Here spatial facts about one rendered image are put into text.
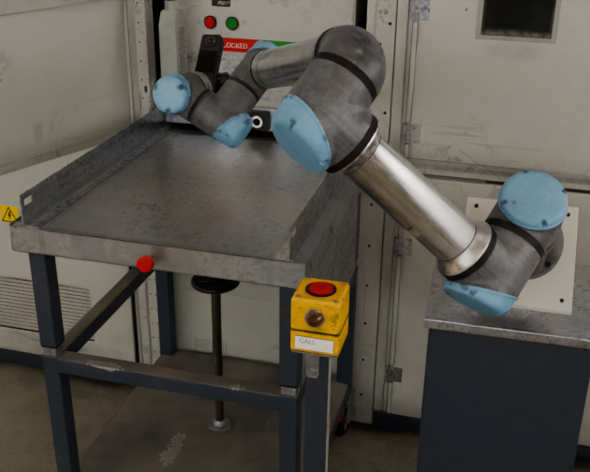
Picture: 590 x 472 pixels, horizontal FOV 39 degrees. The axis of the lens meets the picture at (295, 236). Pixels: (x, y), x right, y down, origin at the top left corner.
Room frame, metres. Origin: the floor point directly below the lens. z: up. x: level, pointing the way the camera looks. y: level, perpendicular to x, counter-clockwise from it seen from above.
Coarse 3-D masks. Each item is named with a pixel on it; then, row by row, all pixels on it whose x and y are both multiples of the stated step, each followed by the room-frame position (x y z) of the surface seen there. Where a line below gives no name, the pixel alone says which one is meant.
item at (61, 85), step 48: (0, 0) 1.90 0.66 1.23; (48, 0) 2.01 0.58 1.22; (96, 0) 2.12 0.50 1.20; (0, 48) 1.91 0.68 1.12; (48, 48) 2.02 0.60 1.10; (96, 48) 2.13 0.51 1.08; (0, 96) 1.90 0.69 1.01; (48, 96) 2.00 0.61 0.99; (96, 96) 2.12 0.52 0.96; (0, 144) 1.88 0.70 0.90; (48, 144) 1.99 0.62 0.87; (96, 144) 2.08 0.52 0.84
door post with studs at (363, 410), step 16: (368, 0) 2.05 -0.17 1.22; (384, 0) 2.04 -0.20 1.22; (368, 16) 2.05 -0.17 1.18; (384, 16) 2.04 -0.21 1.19; (384, 32) 2.04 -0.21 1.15; (384, 48) 2.04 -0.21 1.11; (384, 96) 2.03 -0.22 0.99; (384, 112) 2.03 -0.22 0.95; (384, 128) 2.03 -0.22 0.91; (368, 240) 2.04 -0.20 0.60; (368, 256) 2.04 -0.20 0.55; (368, 272) 2.04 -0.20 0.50; (368, 288) 2.04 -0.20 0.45; (368, 304) 2.04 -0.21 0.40; (368, 320) 2.04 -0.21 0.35; (368, 336) 2.04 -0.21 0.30; (368, 352) 2.04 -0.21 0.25; (368, 368) 2.04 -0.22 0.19; (368, 384) 2.03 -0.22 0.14; (368, 400) 2.03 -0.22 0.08; (368, 416) 2.03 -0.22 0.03
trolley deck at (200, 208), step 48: (192, 144) 2.08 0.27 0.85; (240, 144) 2.08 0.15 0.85; (96, 192) 1.73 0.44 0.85; (144, 192) 1.73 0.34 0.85; (192, 192) 1.74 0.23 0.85; (240, 192) 1.74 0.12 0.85; (288, 192) 1.74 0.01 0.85; (336, 192) 1.75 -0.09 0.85; (48, 240) 1.52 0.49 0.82; (96, 240) 1.49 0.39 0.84; (144, 240) 1.48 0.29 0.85; (192, 240) 1.48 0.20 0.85; (240, 240) 1.48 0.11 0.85
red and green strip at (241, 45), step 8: (224, 40) 2.19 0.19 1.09; (232, 40) 2.18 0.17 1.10; (240, 40) 2.18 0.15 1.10; (248, 40) 2.17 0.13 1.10; (256, 40) 2.16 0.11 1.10; (272, 40) 2.15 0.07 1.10; (224, 48) 2.19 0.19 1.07; (232, 48) 2.18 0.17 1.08; (240, 48) 2.18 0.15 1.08; (248, 48) 2.17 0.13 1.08
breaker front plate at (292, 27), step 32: (192, 0) 2.21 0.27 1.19; (256, 0) 2.16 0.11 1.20; (288, 0) 2.14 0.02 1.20; (320, 0) 2.12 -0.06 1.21; (352, 0) 2.10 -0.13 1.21; (192, 32) 2.21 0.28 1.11; (224, 32) 2.19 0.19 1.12; (256, 32) 2.16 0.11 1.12; (288, 32) 2.14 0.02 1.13; (320, 32) 2.12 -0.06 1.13; (192, 64) 2.21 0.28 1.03
